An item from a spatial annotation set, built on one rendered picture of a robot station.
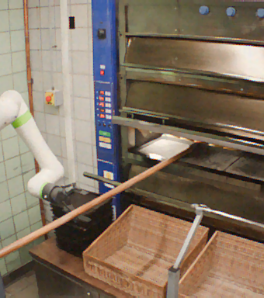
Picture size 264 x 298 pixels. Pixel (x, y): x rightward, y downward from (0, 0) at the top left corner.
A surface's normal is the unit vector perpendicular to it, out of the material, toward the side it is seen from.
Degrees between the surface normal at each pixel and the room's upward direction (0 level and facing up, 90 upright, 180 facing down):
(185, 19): 90
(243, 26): 90
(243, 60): 70
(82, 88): 90
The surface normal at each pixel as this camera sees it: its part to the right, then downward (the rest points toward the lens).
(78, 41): -0.59, 0.29
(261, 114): -0.57, -0.05
